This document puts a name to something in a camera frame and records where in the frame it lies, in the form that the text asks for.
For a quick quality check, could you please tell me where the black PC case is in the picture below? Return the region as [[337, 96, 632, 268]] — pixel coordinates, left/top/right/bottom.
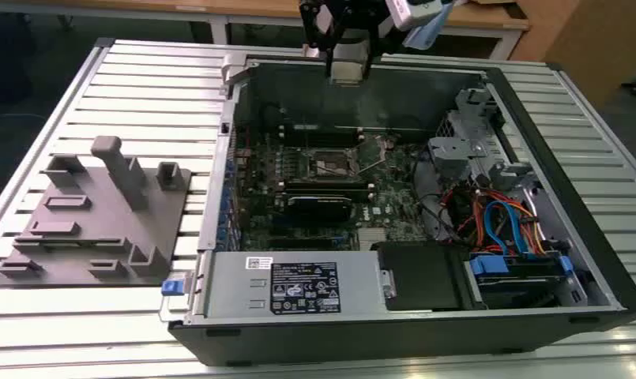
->
[[158, 53, 636, 368]]

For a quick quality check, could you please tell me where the silver chipset heatsink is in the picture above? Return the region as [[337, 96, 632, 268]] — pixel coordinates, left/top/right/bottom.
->
[[355, 227, 391, 252]]

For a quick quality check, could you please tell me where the black expansion slot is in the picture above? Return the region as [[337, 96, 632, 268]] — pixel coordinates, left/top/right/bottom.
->
[[267, 236, 334, 251]]

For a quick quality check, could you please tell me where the black graphics card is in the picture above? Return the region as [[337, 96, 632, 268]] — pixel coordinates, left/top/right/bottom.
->
[[283, 193, 355, 227]]

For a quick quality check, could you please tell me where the black clip RAM slot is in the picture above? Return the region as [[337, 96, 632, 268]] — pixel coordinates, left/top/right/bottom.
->
[[280, 137, 365, 148], [280, 129, 363, 141]]

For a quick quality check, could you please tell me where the orange power wire bundle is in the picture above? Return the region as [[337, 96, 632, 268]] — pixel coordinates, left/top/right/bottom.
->
[[473, 189, 561, 257]]

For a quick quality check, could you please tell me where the green motherboard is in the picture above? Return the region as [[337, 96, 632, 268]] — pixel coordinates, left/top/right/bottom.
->
[[231, 128, 438, 253]]

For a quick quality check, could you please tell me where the wooden cabinet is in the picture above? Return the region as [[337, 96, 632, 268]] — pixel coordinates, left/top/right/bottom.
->
[[509, 0, 636, 110]]

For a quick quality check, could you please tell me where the black plastic bay cover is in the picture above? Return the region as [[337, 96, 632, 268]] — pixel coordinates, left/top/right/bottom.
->
[[370, 240, 479, 312]]

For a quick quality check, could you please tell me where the blue data cable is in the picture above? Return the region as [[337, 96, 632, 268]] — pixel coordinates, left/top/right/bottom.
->
[[482, 200, 536, 260]]

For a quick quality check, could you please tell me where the grey power supply unit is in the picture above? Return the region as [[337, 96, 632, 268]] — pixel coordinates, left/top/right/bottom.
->
[[203, 250, 391, 317]]

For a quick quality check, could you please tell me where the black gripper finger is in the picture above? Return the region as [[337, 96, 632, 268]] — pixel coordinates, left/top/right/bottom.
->
[[298, 0, 351, 82], [359, 21, 387, 82]]

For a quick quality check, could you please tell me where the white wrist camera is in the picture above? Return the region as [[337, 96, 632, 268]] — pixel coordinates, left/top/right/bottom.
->
[[383, 0, 446, 29]]

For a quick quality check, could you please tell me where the metal drive cage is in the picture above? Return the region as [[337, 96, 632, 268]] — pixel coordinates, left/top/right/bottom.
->
[[426, 88, 541, 201]]

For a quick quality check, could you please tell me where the grey plastic case latch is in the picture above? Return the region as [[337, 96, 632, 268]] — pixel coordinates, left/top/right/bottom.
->
[[219, 53, 247, 87]]

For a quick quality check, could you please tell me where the grey parts rack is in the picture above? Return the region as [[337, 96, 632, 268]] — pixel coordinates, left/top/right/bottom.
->
[[0, 135, 194, 286]]

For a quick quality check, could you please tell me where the silver CPU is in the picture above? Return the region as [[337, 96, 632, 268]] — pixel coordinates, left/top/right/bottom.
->
[[330, 58, 365, 87]]

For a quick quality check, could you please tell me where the CPU socket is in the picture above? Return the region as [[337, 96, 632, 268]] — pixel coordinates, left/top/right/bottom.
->
[[304, 148, 362, 182]]

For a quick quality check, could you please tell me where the hard disk in blue carrier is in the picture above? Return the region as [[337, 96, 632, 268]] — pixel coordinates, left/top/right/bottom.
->
[[467, 253, 576, 310]]

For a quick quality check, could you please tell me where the wooden desk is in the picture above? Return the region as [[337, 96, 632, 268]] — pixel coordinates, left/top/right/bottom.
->
[[0, 0, 230, 45], [224, 0, 533, 61]]

